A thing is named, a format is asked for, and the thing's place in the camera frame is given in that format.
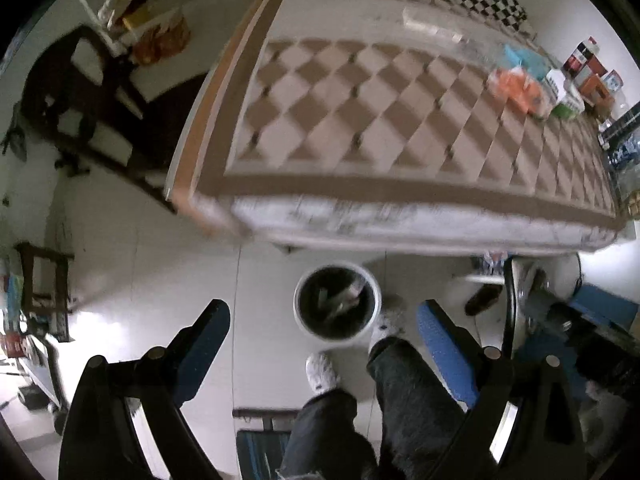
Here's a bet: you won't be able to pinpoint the white carton box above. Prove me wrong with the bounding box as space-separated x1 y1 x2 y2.
545 67 583 108

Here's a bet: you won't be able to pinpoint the teal plastic packet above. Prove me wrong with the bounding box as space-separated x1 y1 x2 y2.
501 44 553 81

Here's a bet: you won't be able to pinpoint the stool with blue striped seat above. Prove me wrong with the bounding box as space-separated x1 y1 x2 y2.
232 406 301 480

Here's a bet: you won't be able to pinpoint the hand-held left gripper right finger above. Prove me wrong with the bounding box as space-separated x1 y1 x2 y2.
416 299 587 480

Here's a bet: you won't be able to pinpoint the small dark wooden stool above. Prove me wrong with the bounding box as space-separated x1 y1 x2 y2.
15 241 76 343

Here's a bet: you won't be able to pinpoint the table with checkered brown cloth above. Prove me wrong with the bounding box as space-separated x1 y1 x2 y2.
165 0 627 257

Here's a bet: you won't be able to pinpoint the red and white box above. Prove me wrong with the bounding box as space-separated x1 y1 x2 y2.
563 36 608 81

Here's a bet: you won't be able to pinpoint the blue box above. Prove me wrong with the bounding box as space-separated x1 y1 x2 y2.
571 284 640 333

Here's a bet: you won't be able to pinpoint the orange printed plastic bag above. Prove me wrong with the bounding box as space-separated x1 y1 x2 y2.
97 0 192 66

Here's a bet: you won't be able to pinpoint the person's left leg dark jeans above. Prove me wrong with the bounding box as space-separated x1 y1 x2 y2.
277 389 378 480

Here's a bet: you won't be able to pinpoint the clear plastic wrapper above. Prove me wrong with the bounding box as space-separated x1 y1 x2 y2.
400 7 493 58

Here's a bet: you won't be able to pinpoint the dark wooden chair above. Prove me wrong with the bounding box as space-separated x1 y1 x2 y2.
20 26 208 216

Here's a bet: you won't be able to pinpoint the person's left white shoe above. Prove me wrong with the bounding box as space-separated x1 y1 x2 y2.
305 352 341 394

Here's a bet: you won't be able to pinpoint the person's leg dark jeans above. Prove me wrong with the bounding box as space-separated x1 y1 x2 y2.
277 389 378 480
366 336 481 480

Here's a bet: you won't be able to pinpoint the orange box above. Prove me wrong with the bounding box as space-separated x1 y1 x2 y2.
580 74 616 111

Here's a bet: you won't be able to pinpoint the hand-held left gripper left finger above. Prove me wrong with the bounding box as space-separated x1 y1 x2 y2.
59 299 231 480

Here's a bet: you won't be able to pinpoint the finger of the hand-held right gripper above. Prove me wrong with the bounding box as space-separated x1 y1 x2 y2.
502 257 521 358

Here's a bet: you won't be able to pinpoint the person's white shoe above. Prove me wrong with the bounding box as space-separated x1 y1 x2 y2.
368 307 407 356
305 352 341 394

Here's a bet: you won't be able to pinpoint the orange plastic packet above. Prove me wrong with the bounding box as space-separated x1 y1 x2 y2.
487 67 548 116

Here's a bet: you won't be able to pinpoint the white trash bin black liner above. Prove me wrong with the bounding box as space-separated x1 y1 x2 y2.
294 262 384 351

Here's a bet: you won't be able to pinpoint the person's right white shoe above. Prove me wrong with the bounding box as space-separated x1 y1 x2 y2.
368 307 407 356

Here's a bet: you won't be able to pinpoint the dark slipper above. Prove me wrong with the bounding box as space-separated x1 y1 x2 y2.
464 284 505 317

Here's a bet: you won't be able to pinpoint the person's right forearm white sleeve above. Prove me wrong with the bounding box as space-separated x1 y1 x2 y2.
580 380 640 466

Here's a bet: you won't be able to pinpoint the person's right leg dark jeans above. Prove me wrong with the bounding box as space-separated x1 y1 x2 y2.
366 336 481 480

